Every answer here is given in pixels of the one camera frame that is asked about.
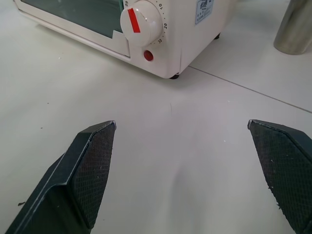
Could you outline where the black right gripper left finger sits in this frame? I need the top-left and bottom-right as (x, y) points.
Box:
(4, 119), (117, 234)

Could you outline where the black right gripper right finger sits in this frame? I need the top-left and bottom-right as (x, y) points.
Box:
(247, 119), (312, 234)

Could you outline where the glass oven door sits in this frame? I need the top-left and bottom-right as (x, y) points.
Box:
(14, 0), (131, 59)

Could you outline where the white toaster oven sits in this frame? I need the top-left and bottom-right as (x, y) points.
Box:
(14, 0), (234, 79)

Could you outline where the white timer knob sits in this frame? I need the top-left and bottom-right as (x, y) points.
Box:
(119, 0), (163, 47)

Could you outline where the silver metal cylinder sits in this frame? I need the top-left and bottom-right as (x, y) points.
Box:
(273, 0), (312, 56)

